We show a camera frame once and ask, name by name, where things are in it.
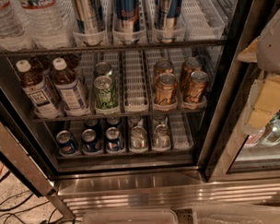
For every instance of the front silver can left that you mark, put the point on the front silver can left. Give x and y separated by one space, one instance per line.
138 138

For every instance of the back right gold can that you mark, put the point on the back right gold can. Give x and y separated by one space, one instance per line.
187 67

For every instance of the water bottle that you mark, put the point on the water bottle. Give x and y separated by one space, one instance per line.
14 31
47 26

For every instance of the back silver can left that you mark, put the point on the back silver can left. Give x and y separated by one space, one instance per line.
135 121

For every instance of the right water bottle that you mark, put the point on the right water bottle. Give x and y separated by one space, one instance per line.
47 26

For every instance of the front green can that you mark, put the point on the front green can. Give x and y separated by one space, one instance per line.
105 93

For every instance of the clear plastic bin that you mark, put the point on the clear plastic bin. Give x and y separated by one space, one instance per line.
235 214
130 216

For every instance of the silver can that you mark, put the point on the silver can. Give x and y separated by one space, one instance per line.
161 138
159 119
135 121
138 138

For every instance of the front silver can right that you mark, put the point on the front silver can right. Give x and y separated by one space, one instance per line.
161 138

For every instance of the right red bull can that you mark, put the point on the right red bull can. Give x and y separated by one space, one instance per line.
166 17

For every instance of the back silver can right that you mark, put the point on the back silver can right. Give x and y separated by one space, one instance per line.
159 119

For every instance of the green can behind glass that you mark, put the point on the green can behind glass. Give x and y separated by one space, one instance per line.
271 135

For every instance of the back left gold can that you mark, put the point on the back left gold can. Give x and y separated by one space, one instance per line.
161 67

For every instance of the front left gold can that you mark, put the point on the front left gold can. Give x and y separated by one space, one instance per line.
165 89

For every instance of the left water bottle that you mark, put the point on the left water bottle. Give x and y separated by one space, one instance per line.
14 31

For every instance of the left clear plastic bin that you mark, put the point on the left clear plastic bin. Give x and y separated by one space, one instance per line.
130 216

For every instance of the open fridge glass door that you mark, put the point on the open fridge glass door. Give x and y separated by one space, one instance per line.
16 153

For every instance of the front right gold can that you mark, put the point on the front right gold can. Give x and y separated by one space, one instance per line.
194 90

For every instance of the red can behind glass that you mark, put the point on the red can behind glass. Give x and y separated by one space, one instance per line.
253 139

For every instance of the right front tea bottle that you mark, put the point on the right front tea bottle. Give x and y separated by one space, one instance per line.
69 86

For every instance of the pepsi can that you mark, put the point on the pepsi can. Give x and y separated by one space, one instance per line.
90 141
94 125
114 122
114 139
66 142

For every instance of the gold can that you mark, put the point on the gold can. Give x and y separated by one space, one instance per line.
161 67
187 67
194 90
165 89

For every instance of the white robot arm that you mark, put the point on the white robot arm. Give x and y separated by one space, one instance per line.
265 49

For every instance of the empty white shelf tray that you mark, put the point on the empty white shelf tray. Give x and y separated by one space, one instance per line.
134 82

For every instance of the back green can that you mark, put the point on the back green can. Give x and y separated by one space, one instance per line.
103 69

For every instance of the right clear plastic bin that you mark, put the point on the right clear plastic bin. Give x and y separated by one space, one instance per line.
235 214

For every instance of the tea bottle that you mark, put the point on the tea bottle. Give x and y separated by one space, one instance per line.
39 89
69 86

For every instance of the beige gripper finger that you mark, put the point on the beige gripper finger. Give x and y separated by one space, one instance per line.
249 54

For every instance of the middle red bull can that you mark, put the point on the middle red bull can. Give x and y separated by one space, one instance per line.
127 19

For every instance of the left front tea bottle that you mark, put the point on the left front tea bottle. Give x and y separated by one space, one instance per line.
39 89

